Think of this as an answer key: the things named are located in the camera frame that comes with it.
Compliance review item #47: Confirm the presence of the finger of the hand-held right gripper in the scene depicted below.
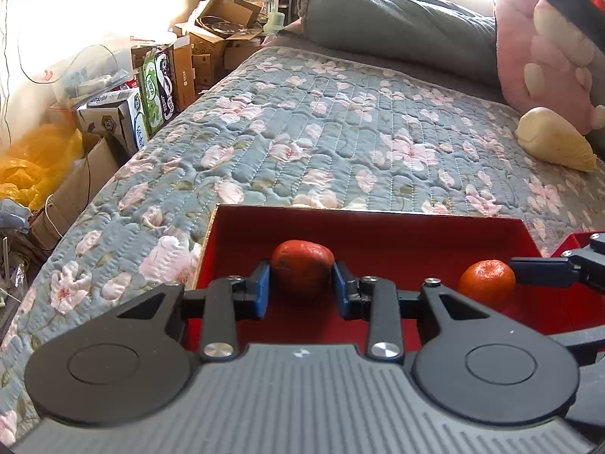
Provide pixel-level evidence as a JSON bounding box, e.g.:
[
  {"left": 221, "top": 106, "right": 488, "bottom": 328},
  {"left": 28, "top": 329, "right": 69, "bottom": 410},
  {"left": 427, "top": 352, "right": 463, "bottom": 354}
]
[
  {"left": 548, "top": 324, "right": 605, "bottom": 366},
  {"left": 510, "top": 233, "right": 605, "bottom": 290}
]

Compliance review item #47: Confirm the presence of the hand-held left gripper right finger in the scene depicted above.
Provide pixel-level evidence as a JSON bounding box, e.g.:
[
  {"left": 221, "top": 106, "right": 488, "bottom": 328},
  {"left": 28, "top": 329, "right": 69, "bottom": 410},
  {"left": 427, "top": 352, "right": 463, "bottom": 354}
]
[{"left": 331, "top": 260, "right": 513, "bottom": 362}]

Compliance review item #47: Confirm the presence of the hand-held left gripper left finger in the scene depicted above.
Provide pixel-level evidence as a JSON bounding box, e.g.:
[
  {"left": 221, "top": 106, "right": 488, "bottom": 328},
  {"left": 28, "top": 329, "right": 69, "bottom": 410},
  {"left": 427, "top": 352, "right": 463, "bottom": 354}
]
[{"left": 116, "top": 261, "right": 271, "bottom": 364}]

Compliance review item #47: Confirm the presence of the orange mandarin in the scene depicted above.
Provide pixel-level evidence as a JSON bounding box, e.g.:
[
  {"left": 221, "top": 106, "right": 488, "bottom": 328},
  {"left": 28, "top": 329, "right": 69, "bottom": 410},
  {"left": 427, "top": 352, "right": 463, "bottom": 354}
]
[{"left": 458, "top": 259, "right": 517, "bottom": 311}]

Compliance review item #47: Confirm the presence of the red cardboard box tray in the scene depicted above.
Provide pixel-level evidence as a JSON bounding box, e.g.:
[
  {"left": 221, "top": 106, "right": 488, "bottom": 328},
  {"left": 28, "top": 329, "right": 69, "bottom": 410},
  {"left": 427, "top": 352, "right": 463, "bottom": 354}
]
[{"left": 182, "top": 203, "right": 568, "bottom": 355}]

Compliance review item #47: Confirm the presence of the red cardboard box lid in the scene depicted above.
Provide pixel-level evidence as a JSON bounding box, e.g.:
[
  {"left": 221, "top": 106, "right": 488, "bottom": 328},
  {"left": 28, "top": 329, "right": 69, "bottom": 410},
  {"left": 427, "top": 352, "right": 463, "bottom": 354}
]
[{"left": 551, "top": 231, "right": 605, "bottom": 332}]

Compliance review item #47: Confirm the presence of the yellow corn plush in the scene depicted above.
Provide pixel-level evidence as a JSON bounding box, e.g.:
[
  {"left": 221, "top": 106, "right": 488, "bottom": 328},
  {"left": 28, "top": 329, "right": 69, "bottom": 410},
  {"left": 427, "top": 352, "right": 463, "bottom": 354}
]
[{"left": 515, "top": 106, "right": 597, "bottom": 172}]

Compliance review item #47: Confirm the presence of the floral quilted bedspread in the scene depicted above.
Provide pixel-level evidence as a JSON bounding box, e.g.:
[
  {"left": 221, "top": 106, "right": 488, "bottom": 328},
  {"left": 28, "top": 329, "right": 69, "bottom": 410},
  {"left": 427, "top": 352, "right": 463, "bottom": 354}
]
[{"left": 0, "top": 46, "right": 605, "bottom": 440}]

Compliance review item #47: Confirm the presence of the large brown cardboard box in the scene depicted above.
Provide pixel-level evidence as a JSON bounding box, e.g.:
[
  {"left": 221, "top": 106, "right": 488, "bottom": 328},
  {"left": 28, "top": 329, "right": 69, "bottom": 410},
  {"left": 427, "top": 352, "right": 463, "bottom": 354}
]
[{"left": 29, "top": 135, "right": 122, "bottom": 252}]

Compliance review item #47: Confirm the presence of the pink plush toy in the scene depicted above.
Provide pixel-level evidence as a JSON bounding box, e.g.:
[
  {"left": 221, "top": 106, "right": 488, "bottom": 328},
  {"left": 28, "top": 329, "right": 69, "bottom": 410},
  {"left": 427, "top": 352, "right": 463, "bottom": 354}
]
[{"left": 494, "top": 0, "right": 605, "bottom": 135}]

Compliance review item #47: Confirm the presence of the green and white carton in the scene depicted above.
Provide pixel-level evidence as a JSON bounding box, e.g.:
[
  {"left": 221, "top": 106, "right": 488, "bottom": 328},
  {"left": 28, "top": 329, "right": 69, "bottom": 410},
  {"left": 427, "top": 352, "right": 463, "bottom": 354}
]
[{"left": 140, "top": 50, "right": 177, "bottom": 134}]

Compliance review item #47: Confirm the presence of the white printed carton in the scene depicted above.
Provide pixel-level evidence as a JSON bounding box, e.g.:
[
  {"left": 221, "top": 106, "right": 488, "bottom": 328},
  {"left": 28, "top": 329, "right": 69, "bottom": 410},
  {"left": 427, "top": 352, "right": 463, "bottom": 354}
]
[{"left": 77, "top": 87, "right": 150, "bottom": 153}]

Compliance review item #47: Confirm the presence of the tall brown cardboard box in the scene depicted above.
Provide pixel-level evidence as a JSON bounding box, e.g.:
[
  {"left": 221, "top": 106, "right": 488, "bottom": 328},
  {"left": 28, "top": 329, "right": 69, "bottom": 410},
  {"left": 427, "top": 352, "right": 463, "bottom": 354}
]
[{"left": 171, "top": 40, "right": 214, "bottom": 110}]

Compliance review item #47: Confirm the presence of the yellow plastic bag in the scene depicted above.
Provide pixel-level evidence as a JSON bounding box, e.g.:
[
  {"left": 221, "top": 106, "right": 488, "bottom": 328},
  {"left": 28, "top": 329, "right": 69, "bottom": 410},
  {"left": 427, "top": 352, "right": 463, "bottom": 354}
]
[{"left": 0, "top": 123, "right": 87, "bottom": 212}]

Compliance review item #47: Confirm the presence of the metal bowl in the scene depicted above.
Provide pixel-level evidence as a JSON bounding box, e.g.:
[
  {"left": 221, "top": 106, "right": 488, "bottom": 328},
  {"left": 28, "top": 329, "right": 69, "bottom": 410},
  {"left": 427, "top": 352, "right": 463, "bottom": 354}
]
[{"left": 199, "top": 15, "right": 250, "bottom": 39}]

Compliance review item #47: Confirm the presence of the pale green cup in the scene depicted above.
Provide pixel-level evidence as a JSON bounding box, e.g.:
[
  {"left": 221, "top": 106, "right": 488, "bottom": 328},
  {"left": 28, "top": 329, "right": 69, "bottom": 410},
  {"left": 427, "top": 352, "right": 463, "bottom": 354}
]
[{"left": 262, "top": 9, "right": 287, "bottom": 37}]

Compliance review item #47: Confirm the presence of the grey folded blanket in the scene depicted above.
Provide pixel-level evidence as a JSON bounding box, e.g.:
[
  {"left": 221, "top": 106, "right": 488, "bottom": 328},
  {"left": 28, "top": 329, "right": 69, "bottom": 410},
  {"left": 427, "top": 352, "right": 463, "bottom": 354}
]
[{"left": 298, "top": 0, "right": 501, "bottom": 88}]

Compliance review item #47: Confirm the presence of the clear plastic container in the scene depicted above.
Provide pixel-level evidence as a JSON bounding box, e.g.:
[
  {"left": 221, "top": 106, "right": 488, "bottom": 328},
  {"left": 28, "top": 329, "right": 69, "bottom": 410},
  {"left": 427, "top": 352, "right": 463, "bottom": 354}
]
[{"left": 50, "top": 45, "right": 134, "bottom": 101}]

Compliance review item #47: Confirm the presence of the open cardboard box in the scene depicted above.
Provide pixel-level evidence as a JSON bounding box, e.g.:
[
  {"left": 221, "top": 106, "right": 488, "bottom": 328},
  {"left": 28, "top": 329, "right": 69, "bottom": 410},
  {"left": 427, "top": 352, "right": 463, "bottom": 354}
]
[{"left": 188, "top": 0, "right": 264, "bottom": 42}]

